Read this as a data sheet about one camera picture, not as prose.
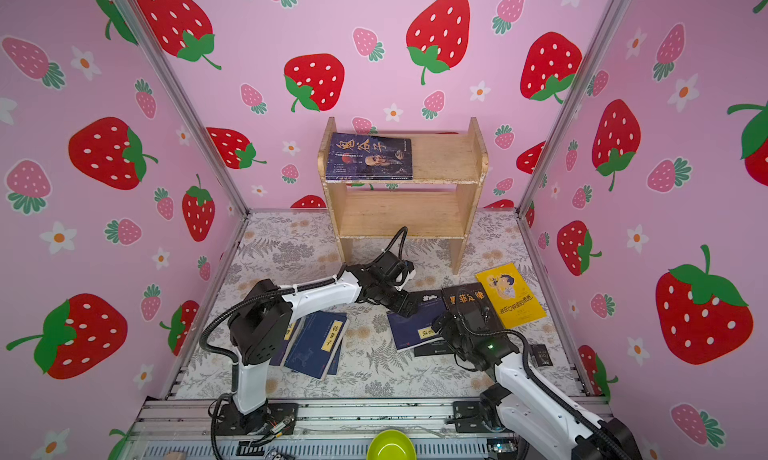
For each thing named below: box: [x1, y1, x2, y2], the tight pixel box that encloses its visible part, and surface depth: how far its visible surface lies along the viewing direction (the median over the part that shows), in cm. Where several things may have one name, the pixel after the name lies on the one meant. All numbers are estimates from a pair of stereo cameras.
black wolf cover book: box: [414, 339, 455, 357], surface depth 86 cm
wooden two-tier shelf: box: [318, 117, 489, 275], surface depth 76 cm
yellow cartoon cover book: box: [475, 262, 548, 329], surface depth 97 cm
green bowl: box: [366, 429, 417, 460], surface depth 70 cm
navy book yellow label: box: [387, 294, 448, 351], surface depth 90 cm
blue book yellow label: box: [284, 310, 350, 380], surface depth 85 cm
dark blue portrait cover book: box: [326, 132, 413, 180], surface depth 73 cm
